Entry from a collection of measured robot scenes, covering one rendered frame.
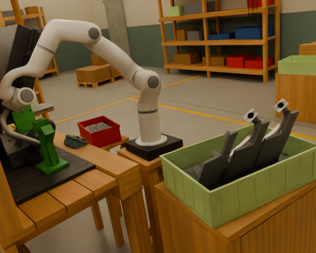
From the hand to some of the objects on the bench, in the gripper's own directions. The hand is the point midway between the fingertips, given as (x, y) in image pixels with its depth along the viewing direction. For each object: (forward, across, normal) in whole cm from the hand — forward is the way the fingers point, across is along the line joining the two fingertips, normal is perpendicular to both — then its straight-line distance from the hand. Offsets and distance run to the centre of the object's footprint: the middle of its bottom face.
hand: (8, 107), depth 169 cm
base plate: (+25, +22, -19) cm, 38 cm away
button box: (+6, +48, -3) cm, 48 cm away
